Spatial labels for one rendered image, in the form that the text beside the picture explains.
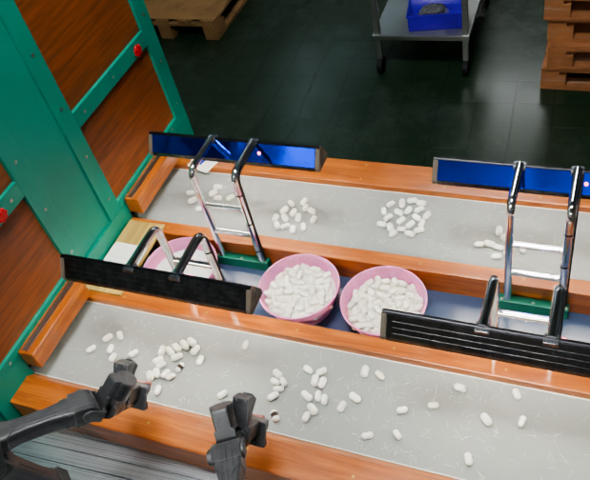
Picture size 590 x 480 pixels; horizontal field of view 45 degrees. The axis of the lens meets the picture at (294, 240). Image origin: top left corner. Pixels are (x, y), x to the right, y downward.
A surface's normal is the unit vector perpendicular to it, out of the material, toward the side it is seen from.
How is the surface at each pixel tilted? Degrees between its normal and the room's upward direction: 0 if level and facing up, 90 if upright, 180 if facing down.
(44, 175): 90
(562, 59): 90
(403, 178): 0
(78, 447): 0
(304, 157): 58
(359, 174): 0
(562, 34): 90
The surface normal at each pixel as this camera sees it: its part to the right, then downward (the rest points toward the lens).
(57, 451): -0.19, -0.67
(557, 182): -0.39, 0.26
